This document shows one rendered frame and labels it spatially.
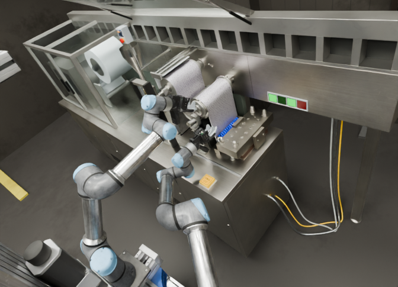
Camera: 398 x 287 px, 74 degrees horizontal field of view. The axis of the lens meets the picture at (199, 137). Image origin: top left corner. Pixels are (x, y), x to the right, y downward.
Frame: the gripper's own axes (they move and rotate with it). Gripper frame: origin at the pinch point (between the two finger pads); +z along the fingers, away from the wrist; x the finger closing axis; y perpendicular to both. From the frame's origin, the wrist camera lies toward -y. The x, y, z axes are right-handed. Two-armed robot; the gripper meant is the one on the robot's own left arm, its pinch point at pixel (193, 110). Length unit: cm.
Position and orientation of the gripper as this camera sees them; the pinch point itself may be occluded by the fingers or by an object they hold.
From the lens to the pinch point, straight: 156.9
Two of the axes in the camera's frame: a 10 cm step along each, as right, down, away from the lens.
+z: 6.8, -0.2, 7.3
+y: 2.1, -9.5, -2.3
